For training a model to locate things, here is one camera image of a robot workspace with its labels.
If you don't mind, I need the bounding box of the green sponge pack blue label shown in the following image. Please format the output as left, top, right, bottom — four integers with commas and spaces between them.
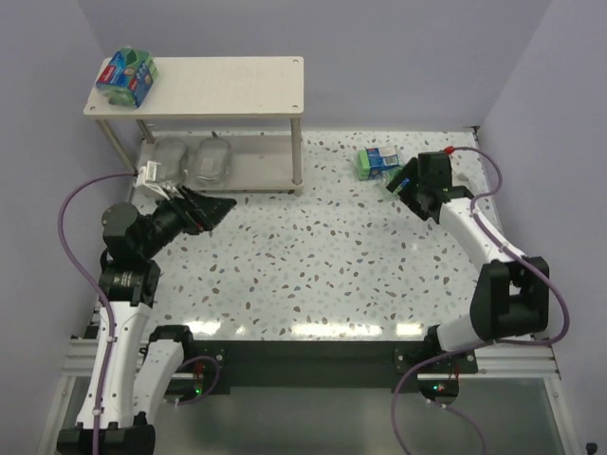
384, 173, 410, 197

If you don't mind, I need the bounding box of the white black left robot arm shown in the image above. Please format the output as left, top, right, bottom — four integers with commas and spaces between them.
56, 186, 236, 454

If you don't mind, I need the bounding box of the green sponge pack red logo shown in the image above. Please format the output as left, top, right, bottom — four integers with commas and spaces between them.
95, 46, 158, 108

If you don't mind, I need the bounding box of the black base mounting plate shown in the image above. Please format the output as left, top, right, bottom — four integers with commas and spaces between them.
141, 338, 475, 397

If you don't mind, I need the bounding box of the beige two-tier wooden shelf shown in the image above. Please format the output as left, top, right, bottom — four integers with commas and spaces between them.
83, 56, 304, 193

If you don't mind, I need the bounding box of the aluminium frame rail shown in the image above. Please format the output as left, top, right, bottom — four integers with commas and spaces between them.
60, 339, 561, 378

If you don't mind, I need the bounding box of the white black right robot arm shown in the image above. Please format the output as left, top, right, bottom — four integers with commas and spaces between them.
387, 152, 549, 356

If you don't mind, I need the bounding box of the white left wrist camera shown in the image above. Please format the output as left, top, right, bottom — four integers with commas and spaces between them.
134, 160, 181, 200

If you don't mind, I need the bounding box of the silver sponge pack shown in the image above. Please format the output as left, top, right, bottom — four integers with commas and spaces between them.
149, 137, 188, 185
189, 136, 231, 183
452, 173, 472, 189

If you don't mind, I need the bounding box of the green sponge pack barcode label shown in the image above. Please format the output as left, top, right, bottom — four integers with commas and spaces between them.
356, 146, 401, 180

